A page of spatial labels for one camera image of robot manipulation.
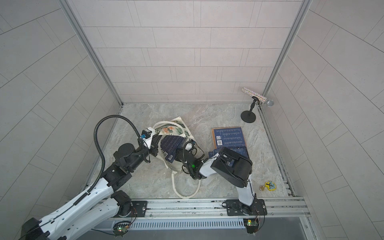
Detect brown black book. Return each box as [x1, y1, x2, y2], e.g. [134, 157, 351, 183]
[211, 128, 217, 149]

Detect small yellow toy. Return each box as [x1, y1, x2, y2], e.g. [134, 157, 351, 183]
[259, 181, 277, 191]

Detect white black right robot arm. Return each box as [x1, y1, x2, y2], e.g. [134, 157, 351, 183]
[176, 147, 255, 216]

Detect right circuit board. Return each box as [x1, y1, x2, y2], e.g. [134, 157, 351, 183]
[243, 218, 260, 234]

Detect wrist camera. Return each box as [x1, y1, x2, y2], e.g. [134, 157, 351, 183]
[141, 127, 156, 149]
[184, 141, 197, 153]

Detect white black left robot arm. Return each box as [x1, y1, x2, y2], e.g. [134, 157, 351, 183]
[20, 135, 160, 240]

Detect stack of dark blue books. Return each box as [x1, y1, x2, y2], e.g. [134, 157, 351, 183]
[161, 135, 185, 163]

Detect white ventilation grille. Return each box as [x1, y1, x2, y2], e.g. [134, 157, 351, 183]
[104, 218, 245, 231]

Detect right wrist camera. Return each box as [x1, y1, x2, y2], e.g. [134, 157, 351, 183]
[184, 141, 197, 153]

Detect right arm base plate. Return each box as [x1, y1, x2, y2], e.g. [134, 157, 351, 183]
[224, 199, 268, 216]

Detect glittery microphone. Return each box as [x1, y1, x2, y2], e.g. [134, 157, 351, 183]
[242, 88, 275, 107]

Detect left circuit board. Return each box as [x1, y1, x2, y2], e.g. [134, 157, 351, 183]
[112, 221, 132, 237]

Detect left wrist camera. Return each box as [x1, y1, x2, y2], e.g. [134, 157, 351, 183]
[141, 127, 156, 149]

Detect floral canvas tote bag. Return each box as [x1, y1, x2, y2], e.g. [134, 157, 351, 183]
[151, 116, 202, 199]

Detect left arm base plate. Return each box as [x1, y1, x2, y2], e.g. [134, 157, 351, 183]
[128, 201, 148, 218]

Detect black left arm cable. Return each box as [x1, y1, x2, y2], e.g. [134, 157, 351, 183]
[73, 115, 142, 206]

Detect circuit board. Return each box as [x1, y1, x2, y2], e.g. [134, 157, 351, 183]
[243, 218, 260, 234]
[112, 221, 132, 237]

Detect black microphone stand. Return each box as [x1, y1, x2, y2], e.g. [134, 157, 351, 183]
[241, 97, 260, 123]

